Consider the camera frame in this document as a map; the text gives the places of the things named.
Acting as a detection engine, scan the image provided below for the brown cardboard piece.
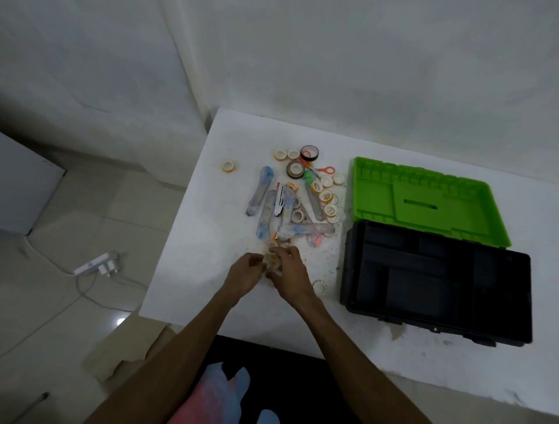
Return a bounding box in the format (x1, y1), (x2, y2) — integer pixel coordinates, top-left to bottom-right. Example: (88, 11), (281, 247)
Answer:
(83, 314), (175, 383)

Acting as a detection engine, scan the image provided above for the person's black clothing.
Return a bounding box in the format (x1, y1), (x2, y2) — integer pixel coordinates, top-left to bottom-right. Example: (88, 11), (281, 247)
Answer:
(168, 334), (363, 424)

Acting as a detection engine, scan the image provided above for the person's left hand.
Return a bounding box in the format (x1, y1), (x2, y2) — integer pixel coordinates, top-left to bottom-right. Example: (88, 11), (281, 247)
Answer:
(222, 252), (268, 302)

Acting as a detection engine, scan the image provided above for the pile of small tape rolls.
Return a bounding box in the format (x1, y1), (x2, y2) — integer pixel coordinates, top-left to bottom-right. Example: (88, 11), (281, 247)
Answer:
(266, 148), (348, 263)

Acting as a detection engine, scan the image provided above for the green utility knife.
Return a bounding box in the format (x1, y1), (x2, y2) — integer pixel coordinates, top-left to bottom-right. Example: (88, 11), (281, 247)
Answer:
(303, 171), (326, 221)

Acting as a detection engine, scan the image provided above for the black toolbox with green lid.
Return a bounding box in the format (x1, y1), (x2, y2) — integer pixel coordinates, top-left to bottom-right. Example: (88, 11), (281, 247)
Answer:
(339, 156), (533, 348)

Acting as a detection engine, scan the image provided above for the white power cable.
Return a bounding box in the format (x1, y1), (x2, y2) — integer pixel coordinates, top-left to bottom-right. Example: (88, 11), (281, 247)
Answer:
(0, 238), (149, 359)

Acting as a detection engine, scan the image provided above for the person's right forearm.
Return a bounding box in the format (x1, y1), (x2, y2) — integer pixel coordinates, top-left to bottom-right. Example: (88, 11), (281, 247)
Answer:
(301, 296), (433, 424)

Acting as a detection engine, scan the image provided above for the black toolbox tray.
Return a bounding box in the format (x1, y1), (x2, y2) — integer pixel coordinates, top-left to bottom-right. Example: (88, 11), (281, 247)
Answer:
(347, 221), (532, 341)

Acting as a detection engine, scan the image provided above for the white power strip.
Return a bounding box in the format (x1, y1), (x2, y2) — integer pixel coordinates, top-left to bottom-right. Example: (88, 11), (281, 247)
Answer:
(73, 253), (110, 277)

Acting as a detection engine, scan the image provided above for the grey cabinet panel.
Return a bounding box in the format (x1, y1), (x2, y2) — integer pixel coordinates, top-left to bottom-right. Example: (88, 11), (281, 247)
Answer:
(0, 130), (66, 236)

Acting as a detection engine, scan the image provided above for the person's left forearm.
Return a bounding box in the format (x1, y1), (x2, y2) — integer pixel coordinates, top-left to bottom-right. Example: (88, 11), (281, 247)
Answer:
(85, 292), (239, 424)

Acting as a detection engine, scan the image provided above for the person's right hand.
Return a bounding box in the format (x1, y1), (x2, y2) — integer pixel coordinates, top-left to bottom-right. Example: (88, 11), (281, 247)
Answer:
(267, 245), (323, 310)

